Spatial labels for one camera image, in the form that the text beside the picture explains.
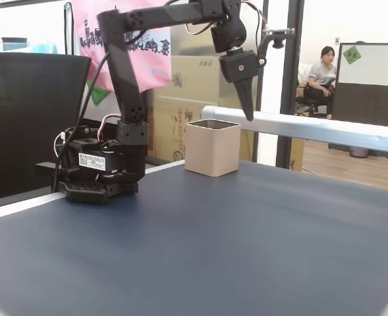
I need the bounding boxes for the black swivel office chair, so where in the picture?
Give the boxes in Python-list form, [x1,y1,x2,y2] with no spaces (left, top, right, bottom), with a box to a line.
[295,84,326,118]

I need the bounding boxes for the black power cable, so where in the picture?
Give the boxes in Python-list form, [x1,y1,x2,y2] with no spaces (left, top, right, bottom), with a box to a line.
[50,52,111,194]

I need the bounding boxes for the office partition with whiteboard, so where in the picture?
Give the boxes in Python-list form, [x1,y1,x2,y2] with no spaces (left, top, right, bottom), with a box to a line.
[331,42,388,129]

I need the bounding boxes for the pink cityscape banner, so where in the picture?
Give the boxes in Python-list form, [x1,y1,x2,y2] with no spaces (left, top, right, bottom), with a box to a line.
[70,0,172,93]

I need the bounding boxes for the dark grey box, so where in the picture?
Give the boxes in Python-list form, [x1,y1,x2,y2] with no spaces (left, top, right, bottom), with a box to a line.
[1,37,28,53]

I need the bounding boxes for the white vertical pole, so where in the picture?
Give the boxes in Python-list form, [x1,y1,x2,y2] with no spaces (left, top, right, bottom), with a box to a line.
[63,1,74,55]

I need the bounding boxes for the dark blue table mat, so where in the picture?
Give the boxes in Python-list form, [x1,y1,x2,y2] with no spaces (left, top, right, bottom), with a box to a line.
[0,159,388,316]

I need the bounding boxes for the brown cardboard box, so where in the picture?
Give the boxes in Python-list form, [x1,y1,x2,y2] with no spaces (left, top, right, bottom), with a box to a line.
[289,137,306,172]

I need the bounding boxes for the black door frame post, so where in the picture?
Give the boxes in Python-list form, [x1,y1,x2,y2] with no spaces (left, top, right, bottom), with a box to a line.
[275,0,305,169]

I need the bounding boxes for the light blue box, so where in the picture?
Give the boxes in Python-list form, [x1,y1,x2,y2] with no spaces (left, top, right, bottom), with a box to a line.
[28,41,58,53]

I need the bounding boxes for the silver metal frame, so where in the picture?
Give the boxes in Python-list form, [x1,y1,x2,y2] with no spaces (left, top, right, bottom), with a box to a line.
[202,105,388,155]

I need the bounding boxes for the black gripper camera mount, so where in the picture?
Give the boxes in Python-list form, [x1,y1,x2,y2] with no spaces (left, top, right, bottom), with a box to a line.
[256,26,296,66]

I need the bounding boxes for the green paper sign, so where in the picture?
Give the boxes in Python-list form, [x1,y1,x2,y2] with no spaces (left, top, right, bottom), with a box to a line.
[86,80,112,106]

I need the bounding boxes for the green square sticker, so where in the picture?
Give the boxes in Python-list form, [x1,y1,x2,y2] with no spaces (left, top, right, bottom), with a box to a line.
[342,45,362,65]

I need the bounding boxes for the person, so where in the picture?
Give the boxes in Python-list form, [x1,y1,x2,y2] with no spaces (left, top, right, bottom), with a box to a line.
[304,45,339,120]

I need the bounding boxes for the beige square container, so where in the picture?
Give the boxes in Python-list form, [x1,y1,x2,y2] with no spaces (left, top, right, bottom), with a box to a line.
[183,118,241,178]

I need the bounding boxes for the pink waste bin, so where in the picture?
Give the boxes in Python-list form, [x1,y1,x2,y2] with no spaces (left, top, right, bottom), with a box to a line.
[348,146,369,158]

